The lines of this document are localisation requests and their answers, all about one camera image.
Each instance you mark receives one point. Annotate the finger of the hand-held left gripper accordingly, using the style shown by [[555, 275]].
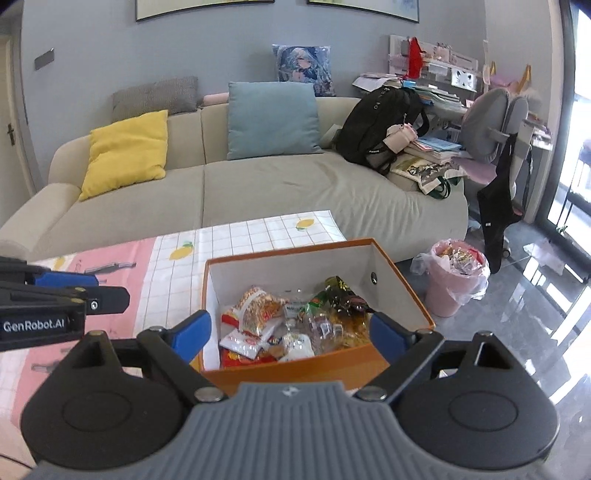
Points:
[[64, 279], [108, 300]]

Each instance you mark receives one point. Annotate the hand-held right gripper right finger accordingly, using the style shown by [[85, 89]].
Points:
[[390, 337]]

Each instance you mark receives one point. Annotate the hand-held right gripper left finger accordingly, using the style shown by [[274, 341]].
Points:
[[191, 334]]

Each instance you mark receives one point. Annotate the clear packet of yellow crisps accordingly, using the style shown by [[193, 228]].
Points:
[[346, 334]]

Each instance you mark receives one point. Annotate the white snack packet red logo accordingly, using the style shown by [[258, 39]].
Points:
[[240, 344]]

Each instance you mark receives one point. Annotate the dark brown snack packet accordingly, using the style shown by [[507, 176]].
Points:
[[344, 295]]

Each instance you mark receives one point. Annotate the peanut packet red label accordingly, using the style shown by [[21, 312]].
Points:
[[258, 311]]

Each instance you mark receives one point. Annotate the clear packet of green snacks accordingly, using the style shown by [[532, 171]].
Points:
[[314, 323]]

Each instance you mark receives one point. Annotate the clear packet of white candies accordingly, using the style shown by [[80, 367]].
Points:
[[298, 346]]

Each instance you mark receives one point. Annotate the large white green snack packet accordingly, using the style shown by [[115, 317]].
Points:
[[295, 308]]

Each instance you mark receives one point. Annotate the orange cardboard box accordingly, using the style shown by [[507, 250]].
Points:
[[286, 374]]

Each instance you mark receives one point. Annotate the pink trash bin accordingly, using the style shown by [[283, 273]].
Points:
[[445, 295]]

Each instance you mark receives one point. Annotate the yellow pillow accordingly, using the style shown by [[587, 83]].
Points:
[[124, 152]]

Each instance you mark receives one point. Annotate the beige sofa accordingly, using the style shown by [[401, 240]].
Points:
[[277, 194]]

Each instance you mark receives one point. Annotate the black garment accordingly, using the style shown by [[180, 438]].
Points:
[[496, 207]]

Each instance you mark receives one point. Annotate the printed tote bag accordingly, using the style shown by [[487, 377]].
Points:
[[425, 173]]

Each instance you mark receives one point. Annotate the stack of books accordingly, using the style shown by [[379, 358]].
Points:
[[434, 147]]

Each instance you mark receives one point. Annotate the beige pouch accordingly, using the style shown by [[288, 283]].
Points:
[[399, 136]]

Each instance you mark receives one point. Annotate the grey pillow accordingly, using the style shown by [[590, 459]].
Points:
[[157, 94]]

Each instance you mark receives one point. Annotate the black backpack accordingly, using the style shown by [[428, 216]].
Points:
[[378, 120]]

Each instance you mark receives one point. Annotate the pink pillow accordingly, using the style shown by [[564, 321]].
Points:
[[214, 98]]

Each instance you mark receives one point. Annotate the blue pillow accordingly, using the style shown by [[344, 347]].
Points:
[[272, 120]]

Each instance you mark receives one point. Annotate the grey desk chair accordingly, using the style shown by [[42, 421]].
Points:
[[489, 115]]

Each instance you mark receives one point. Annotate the glass balcony door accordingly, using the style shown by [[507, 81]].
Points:
[[572, 161]]

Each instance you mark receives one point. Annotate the cluttered white desk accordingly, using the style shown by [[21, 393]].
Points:
[[443, 74]]

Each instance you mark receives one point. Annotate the red cloth item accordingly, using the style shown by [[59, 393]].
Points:
[[414, 60]]

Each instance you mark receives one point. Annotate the printed figure pillow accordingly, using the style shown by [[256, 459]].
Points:
[[302, 69]]

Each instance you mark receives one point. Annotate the grey wall panel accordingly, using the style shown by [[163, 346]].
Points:
[[44, 58]]

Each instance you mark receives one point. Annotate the framed wall picture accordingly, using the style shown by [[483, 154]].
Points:
[[203, 9], [364, 8]]

